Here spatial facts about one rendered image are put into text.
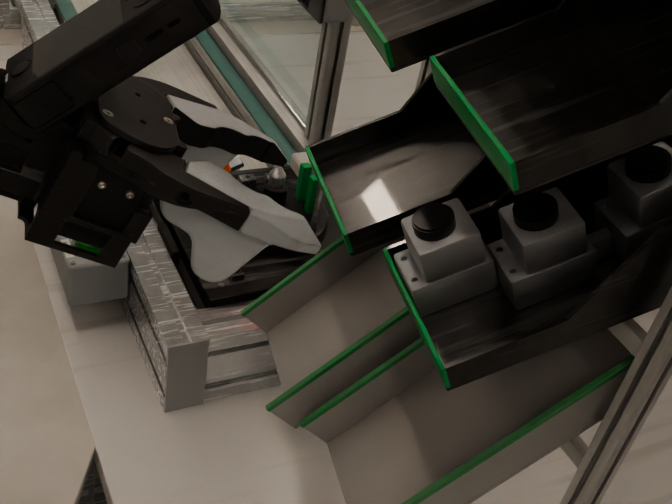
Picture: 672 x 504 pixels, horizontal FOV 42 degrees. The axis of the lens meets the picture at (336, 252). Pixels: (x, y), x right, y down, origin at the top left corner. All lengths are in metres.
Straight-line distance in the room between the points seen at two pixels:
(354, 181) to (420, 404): 0.20
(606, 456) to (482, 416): 0.11
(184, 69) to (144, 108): 1.05
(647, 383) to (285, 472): 0.45
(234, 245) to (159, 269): 0.53
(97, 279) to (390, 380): 0.41
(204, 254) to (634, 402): 0.32
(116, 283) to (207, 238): 0.56
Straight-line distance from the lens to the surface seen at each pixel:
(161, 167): 0.45
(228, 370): 0.97
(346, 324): 0.83
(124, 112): 0.47
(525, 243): 0.59
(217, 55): 1.52
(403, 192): 0.72
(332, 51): 1.21
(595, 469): 0.69
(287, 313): 0.88
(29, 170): 0.49
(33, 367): 1.04
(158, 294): 0.97
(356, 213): 0.72
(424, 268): 0.60
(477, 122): 0.52
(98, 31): 0.44
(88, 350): 1.05
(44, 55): 0.46
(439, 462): 0.73
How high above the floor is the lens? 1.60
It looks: 37 degrees down
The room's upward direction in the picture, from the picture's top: 12 degrees clockwise
